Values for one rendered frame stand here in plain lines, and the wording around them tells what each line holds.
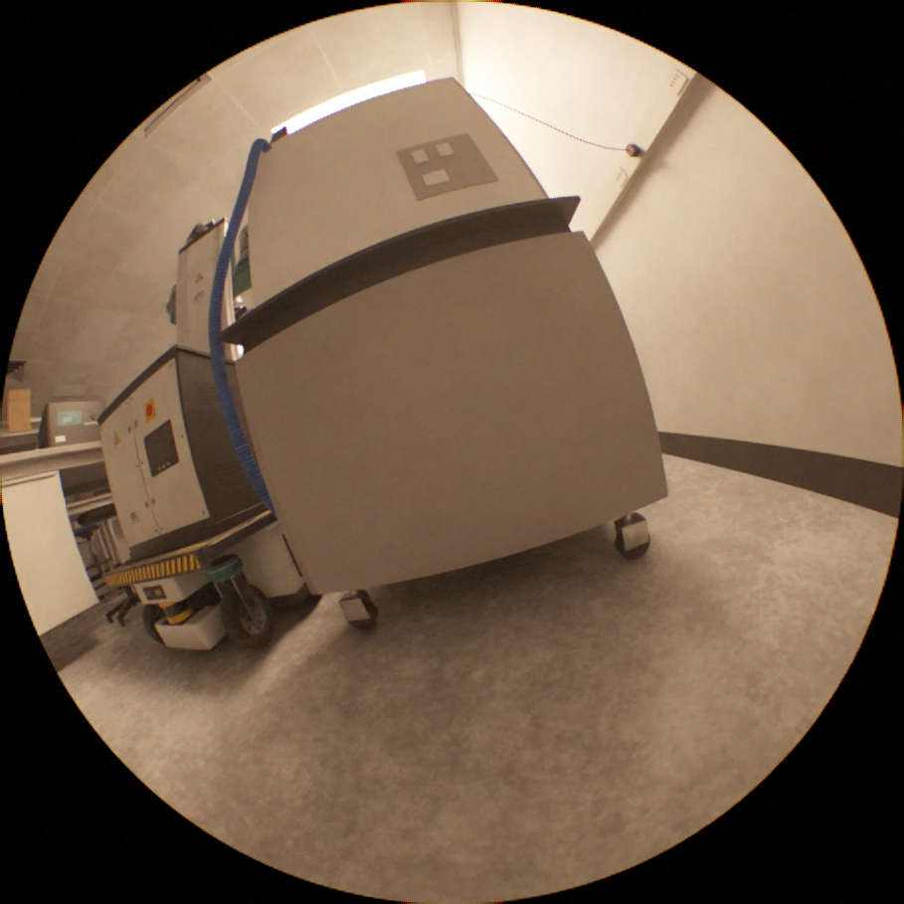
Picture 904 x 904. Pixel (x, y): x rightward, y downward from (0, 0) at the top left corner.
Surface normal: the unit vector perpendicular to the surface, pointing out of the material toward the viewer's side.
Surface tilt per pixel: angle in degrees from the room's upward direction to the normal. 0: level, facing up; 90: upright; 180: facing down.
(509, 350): 90
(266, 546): 90
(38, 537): 90
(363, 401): 90
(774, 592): 0
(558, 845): 0
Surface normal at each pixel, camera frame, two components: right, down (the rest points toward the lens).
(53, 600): 0.95, -0.30
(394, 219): -0.08, 0.11
